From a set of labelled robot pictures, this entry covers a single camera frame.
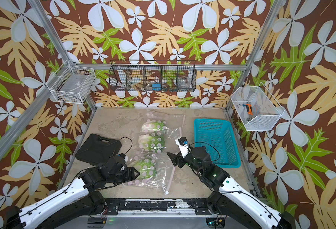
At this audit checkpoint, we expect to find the chinese cabbage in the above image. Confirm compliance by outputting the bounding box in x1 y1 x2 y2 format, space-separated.
141 119 168 133
138 133 166 153
130 158 157 181

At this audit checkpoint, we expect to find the black plastic case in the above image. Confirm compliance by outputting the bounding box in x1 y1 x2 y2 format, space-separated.
75 134 122 166

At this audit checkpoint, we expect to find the zip-top bag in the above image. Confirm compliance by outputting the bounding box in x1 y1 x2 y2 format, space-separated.
123 151 176 196
137 127 182 154
141 111 186 134

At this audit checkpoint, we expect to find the white wire basket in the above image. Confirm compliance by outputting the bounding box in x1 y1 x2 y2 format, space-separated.
48 61 96 104
231 86 285 132

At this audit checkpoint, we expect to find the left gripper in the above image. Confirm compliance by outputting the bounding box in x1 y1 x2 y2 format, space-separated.
108 165 142 183

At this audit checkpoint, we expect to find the black wire basket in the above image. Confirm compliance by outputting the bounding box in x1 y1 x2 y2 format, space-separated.
107 60 197 92

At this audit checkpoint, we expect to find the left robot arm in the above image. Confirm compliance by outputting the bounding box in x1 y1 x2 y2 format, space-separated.
3 154 140 229

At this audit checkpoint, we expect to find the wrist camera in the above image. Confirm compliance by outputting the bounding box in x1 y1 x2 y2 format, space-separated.
175 136 190 158
117 153 128 170

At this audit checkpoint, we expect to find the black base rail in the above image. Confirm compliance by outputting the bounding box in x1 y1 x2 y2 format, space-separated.
103 198 213 217

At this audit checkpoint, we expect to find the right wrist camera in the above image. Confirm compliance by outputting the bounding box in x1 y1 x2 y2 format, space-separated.
175 136 190 158

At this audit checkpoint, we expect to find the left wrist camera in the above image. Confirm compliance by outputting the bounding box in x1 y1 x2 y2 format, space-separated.
117 153 128 170

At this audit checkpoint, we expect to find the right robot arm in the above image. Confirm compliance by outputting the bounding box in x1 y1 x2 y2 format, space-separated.
167 146 296 229

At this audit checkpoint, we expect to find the orange black tool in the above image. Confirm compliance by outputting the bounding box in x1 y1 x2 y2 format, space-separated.
245 103 254 121

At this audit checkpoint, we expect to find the white wire basket right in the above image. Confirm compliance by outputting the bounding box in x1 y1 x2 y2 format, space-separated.
231 86 285 132

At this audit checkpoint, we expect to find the white wire basket left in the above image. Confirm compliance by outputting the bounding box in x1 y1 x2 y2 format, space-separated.
48 61 96 104

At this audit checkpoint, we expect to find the blue small box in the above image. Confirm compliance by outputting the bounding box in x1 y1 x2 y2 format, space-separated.
151 84 162 91

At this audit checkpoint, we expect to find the teal plastic basket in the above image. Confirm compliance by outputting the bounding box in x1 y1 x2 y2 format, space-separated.
194 118 241 169

